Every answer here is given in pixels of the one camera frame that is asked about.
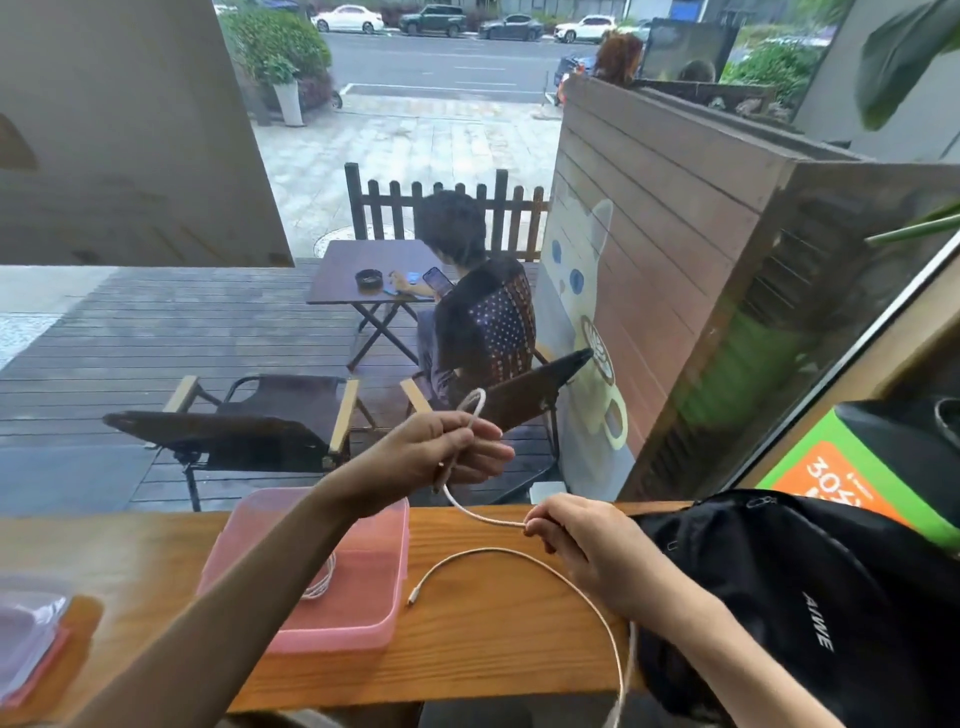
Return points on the dark folding outdoor table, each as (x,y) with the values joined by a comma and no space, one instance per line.
(345,262)

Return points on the green bush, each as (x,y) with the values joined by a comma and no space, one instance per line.
(274,45)

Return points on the dark green suv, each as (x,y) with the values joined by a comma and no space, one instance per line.
(433,20)

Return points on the person's left hand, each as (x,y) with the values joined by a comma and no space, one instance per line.
(405,465)

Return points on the person's right hand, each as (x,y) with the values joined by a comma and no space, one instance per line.
(607,555)

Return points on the dark display board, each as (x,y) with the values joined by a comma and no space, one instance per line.
(686,45)

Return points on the person's right forearm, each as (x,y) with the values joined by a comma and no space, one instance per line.
(750,667)

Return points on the dark smartphone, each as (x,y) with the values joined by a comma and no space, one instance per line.
(438,281)

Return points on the white sedan car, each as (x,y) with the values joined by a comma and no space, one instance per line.
(347,19)

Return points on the large green leaf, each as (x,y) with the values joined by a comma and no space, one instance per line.
(900,60)

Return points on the blue scooter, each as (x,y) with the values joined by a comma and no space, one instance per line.
(571,71)

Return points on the dark wooden picket fence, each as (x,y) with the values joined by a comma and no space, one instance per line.
(355,210)

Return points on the green shrubs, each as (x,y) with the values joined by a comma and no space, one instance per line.
(776,71)

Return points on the white planter pot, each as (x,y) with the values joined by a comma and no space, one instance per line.
(288,103)

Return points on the wooden partition with cat painting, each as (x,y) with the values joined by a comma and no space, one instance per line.
(660,225)

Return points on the person's left forearm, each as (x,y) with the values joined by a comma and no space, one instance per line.
(225,622)

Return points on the white suv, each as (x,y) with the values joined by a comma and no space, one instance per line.
(585,29)

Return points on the green and orange printed stand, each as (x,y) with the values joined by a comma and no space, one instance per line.
(817,480)

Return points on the long narrow green leaf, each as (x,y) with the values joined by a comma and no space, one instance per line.
(915,229)

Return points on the dark folding chair wooden armrests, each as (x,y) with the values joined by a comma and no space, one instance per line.
(262,435)
(532,390)

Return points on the pink plastic container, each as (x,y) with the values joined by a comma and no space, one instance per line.
(367,592)

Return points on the black backpack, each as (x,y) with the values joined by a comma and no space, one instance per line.
(750,570)

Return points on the dark grey sedan car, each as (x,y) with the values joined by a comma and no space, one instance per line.
(511,28)

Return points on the clear container lid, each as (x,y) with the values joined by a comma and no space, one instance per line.
(26,637)

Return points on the black ashtray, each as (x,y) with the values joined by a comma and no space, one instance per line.
(369,280)

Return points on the small white box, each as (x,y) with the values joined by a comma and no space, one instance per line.
(547,493)

